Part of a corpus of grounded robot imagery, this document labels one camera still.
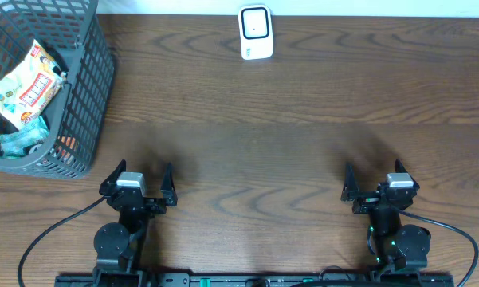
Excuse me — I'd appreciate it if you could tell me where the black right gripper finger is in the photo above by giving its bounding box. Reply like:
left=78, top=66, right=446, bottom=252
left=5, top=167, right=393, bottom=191
left=395, top=159, right=420, bottom=189
left=340, top=163, right=359, bottom=202

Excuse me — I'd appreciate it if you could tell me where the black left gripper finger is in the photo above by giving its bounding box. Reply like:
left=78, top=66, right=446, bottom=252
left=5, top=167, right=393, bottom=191
left=160, top=163, right=178, bottom=206
left=99, top=159, right=126, bottom=196

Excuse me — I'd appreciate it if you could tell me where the teal wet wipe packet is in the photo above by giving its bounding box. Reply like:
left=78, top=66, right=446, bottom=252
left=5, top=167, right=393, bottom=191
left=0, top=116, right=49, bottom=158

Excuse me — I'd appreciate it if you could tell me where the yellow snack bag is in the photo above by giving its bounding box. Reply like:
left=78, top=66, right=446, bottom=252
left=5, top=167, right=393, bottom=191
left=0, top=40, right=67, bottom=130

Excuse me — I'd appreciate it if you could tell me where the orange tissue pack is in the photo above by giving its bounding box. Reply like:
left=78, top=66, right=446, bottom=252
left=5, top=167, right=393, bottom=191
left=48, top=136, right=79, bottom=165

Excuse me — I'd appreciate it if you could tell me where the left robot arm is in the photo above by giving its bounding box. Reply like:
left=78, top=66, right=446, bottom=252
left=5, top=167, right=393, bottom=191
left=92, top=160, right=178, bottom=286

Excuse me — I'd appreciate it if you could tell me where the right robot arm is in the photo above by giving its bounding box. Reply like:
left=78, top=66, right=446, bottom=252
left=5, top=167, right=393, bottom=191
left=340, top=159, right=431, bottom=281

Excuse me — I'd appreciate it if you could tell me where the white barcode scanner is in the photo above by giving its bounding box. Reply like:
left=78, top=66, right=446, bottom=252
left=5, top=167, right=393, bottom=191
left=238, top=5, right=274, bottom=61

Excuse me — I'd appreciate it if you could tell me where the dark grey plastic mesh basket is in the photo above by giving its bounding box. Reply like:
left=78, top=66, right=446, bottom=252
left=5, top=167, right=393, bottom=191
left=0, top=0, right=115, bottom=179

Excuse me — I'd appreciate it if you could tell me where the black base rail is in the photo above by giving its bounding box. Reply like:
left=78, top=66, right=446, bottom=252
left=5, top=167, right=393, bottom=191
left=54, top=273, right=453, bottom=287

